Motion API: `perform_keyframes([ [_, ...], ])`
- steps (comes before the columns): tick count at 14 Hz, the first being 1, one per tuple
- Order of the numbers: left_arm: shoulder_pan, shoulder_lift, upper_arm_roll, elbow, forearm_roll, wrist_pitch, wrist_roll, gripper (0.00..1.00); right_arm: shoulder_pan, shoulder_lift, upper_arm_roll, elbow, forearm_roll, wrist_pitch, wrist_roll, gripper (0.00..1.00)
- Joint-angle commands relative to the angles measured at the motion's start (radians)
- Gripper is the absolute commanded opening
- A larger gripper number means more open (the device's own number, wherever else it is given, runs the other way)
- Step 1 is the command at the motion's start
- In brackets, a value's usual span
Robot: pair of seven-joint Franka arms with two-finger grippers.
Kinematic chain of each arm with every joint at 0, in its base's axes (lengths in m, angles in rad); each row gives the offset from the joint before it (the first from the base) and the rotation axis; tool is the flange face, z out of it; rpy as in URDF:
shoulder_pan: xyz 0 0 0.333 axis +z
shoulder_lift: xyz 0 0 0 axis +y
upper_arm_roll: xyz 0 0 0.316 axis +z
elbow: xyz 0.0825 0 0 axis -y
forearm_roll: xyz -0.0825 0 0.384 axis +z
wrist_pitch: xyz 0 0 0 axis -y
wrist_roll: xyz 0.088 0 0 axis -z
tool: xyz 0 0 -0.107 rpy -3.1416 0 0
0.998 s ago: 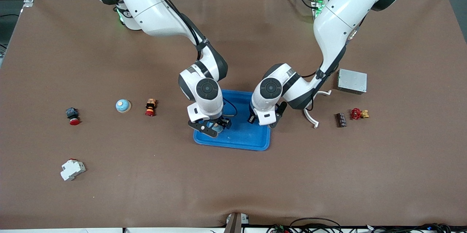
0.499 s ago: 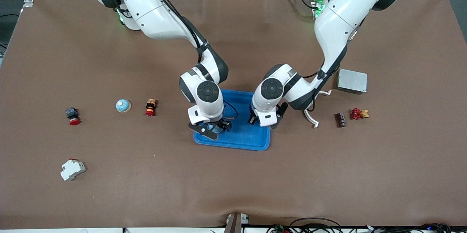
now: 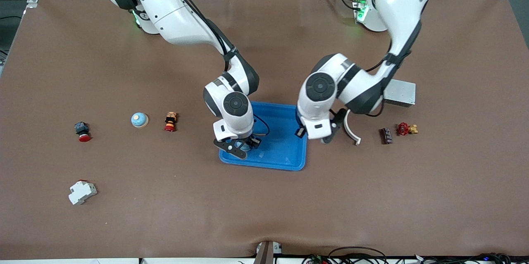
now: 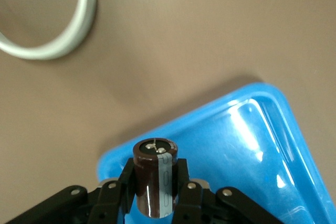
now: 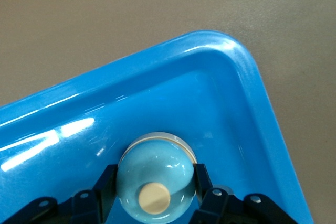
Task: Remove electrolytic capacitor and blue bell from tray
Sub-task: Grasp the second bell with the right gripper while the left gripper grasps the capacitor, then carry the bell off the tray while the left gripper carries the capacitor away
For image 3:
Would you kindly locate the grey clamp bracket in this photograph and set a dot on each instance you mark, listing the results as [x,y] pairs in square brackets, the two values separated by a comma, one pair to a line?
[277,248]

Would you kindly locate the dark mount post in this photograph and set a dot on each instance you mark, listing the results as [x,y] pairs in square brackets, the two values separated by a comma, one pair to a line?
[264,255]

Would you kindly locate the red button switch orange body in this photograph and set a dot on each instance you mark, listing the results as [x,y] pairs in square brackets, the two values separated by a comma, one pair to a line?
[170,121]

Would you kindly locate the light blue call bell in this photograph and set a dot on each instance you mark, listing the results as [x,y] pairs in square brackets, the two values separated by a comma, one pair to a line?
[139,120]
[244,147]

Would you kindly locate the white curved plastic arc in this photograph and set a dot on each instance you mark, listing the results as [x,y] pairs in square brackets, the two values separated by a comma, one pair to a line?
[346,132]

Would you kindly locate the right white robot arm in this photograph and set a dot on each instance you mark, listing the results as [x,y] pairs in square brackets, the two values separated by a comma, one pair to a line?
[177,16]

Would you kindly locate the blue plastic tray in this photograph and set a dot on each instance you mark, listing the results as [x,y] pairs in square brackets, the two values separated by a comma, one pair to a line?
[281,152]

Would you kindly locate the grey metal box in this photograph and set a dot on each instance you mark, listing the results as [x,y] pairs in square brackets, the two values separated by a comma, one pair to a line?
[401,92]

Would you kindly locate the red mushroom button black body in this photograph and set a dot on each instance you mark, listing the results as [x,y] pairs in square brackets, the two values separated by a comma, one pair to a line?
[82,131]

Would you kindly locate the red handwheel brass valve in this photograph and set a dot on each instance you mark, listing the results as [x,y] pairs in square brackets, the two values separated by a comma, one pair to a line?
[403,129]

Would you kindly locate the white circuit breaker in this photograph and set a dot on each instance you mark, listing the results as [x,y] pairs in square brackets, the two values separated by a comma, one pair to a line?
[82,193]

